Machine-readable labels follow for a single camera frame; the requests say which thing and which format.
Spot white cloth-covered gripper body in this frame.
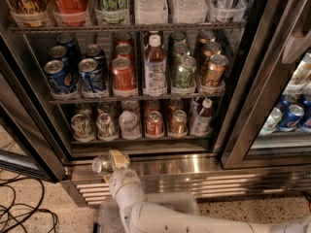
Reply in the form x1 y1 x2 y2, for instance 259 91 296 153
109 169 147 208

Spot green la croix can top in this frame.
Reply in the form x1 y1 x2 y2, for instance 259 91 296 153
96 0 128 24

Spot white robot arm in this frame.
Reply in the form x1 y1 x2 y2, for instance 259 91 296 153
103 150 311 233

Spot blue pepsi can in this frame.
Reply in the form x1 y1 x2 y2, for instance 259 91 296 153
79 58 107 98
44 60 78 100

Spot red can bottom shelf front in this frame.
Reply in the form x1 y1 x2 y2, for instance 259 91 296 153
146 111 164 138

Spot brown tea bottle white cap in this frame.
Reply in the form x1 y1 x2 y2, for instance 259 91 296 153
144 35 167 97

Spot black cables on floor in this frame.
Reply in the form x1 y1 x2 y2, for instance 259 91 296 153
0 168 59 233

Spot clear water bottle top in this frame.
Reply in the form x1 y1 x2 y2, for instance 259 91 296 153
134 0 167 24

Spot green 7up can behind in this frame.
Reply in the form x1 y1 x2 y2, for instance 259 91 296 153
71 114 95 143

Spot blue pepsi can right fridge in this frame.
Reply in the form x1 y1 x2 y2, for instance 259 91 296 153
278 104 304 132

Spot red coke can middle front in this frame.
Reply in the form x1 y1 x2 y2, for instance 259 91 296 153
111 57 138 97

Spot silver can top right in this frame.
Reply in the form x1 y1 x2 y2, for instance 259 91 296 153
211 0 245 22

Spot gold can middle front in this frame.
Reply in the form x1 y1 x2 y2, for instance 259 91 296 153
199 54 228 93

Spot yellow la croix can top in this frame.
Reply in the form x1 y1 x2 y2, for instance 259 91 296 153
9 0 50 27

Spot blue pepsi can front left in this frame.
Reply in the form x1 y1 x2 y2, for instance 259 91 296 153
44 60 78 100

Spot right fridge glass door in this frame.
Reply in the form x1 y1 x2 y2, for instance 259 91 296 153
213 0 311 169

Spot orange can bottom shelf front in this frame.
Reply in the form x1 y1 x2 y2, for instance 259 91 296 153
169 110 188 137

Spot steel fridge base grille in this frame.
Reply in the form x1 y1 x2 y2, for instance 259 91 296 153
61 154 311 207

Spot green can middle front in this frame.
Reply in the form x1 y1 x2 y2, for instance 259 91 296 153
172 55 196 94

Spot green 7up can front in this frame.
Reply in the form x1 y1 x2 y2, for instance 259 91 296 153
91 155 113 176

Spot tea bottle bottom shelf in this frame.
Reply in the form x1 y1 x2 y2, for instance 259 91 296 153
190 98 213 136

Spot red coca-cola can top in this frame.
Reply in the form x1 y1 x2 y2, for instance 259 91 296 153
53 0 88 26

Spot clear plastic bin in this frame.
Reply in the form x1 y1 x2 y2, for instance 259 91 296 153
97 192 199 233

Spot green 7up can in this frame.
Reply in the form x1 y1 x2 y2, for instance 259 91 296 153
71 114 95 143
91 155 113 176

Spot left fridge door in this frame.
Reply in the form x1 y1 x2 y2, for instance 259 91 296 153
0 49 67 183

